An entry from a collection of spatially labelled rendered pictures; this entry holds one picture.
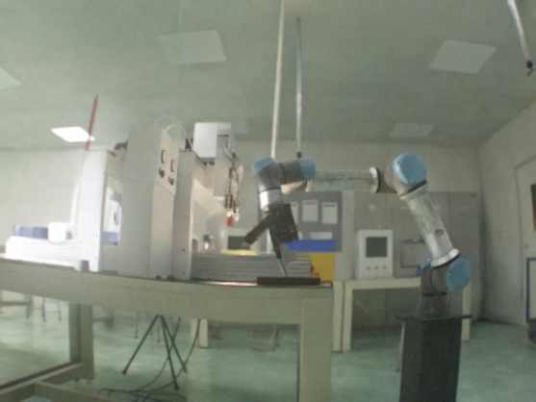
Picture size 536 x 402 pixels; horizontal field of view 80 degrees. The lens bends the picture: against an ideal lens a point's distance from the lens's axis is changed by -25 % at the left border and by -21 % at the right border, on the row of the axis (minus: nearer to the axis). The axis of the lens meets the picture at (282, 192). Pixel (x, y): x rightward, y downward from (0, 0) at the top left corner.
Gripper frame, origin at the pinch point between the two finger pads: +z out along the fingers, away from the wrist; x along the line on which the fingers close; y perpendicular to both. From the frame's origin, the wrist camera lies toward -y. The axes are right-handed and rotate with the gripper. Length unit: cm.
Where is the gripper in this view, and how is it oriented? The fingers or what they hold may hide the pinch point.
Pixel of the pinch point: (285, 272)
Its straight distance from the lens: 125.5
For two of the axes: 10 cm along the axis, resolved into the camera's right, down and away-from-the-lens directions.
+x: 1.0, 2.1, 9.7
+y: 9.7, -2.6, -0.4
